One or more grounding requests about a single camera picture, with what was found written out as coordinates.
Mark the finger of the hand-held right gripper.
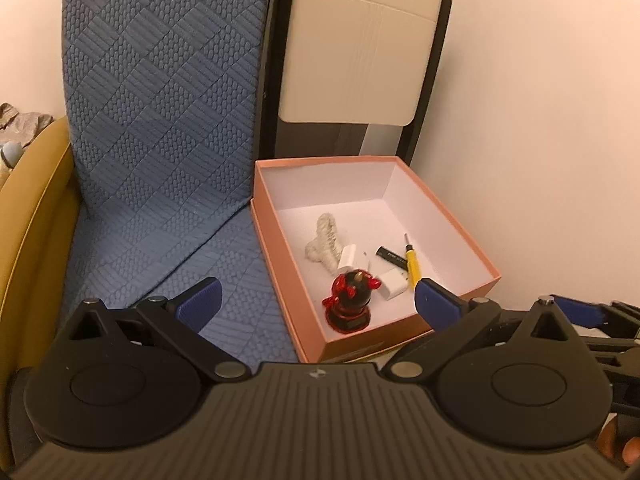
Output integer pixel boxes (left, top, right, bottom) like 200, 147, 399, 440
554, 295, 640, 333

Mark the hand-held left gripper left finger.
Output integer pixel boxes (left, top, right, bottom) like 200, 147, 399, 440
67, 277, 251, 381

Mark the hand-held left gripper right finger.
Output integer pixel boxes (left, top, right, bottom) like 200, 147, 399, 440
382, 278, 581, 379

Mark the white charger cube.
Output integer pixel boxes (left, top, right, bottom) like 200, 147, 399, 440
376, 269, 412, 302
338, 244, 370, 276

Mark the yellow screwdriver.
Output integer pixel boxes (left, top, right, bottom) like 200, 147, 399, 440
403, 233, 425, 291

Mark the pink cardboard box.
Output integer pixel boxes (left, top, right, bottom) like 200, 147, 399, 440
250, 156, 502, 364

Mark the black flash drive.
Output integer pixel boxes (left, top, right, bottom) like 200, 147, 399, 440
376, 246, 407, 267

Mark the black and red figurine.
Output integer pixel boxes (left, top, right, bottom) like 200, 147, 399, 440
322, 270, 383, 333

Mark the cream plush toy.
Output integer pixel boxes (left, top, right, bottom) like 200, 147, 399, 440
305, 213, 346, 263

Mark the person's right hand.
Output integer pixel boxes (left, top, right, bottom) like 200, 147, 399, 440
597, 416, 640, 468

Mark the yellow sofa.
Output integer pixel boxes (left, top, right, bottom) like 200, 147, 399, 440
0, 117, 81, 411

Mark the blue quilted mat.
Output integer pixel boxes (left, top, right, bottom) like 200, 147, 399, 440
59, 0, 301, 363

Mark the grey crumpled cloth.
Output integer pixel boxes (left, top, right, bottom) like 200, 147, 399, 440
0, 102, 55, 148

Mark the beige folding chair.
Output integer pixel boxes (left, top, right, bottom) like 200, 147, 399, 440
257, 0, 453, 171

